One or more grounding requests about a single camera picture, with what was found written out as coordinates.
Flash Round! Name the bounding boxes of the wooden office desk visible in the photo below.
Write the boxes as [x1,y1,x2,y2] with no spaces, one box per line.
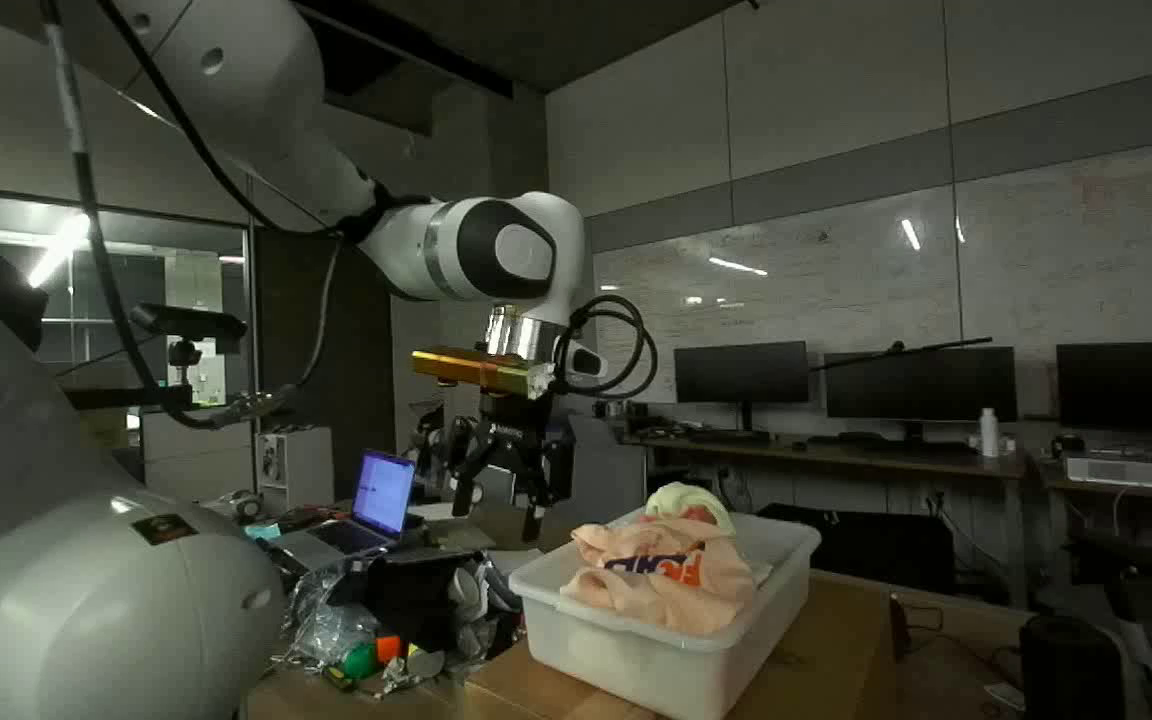
[1026,454,1152,527]
[628,433,1035,610]

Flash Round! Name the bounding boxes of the orange and white plastic bag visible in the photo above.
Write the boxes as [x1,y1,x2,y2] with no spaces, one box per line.
[554,510,761,640]

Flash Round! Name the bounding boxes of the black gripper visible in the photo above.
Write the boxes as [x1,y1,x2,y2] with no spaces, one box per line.
[448,388,574,548]

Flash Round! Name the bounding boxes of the white computer tower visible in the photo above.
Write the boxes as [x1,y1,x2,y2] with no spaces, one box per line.
[251,424,337,516]

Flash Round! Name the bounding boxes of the open laptop computer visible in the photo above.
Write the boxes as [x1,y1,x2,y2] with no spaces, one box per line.
[273,446,423,564]

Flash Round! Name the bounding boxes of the black lamp boom bar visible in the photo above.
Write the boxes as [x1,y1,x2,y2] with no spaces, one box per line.
[811,330,996,376]

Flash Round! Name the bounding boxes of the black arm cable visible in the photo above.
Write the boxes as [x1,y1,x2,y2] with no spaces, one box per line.
[35,0,349,433]

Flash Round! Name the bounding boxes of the black office chair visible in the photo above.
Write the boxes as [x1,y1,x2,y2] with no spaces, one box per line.
[1069,522,1152,631]

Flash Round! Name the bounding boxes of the small white plastic bottle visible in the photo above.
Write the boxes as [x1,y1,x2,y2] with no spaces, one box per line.
[974,405,1003,463]

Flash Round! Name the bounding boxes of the black cylindrical bin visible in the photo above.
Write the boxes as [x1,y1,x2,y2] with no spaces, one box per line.
[1015,610,1131,720]

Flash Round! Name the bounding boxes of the black computer monitor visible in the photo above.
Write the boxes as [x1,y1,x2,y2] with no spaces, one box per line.
[825,342,1021,446]
[671,341,814,433]
[1052,341,1152,434]

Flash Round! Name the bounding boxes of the white desktop device box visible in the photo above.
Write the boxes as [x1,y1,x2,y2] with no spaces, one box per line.
[1063,451,1152,491]

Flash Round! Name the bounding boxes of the clear plastic bag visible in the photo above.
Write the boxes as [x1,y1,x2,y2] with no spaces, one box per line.
[283,570,383,670]

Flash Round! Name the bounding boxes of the green ball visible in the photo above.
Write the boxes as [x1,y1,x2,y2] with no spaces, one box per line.
[338,640,378,682]

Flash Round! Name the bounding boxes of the white plastic container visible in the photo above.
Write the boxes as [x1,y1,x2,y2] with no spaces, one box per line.
[509,507,825,720]

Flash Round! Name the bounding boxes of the black fabric bag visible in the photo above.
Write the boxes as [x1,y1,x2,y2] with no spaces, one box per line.
[330,542,509,655]

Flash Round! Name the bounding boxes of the silver patterned pouch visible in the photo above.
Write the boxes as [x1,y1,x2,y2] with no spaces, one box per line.
[448,557,527,665]

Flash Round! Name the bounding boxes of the black camera on stand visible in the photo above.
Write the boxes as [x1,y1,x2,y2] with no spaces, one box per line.
[130,298,251,405]

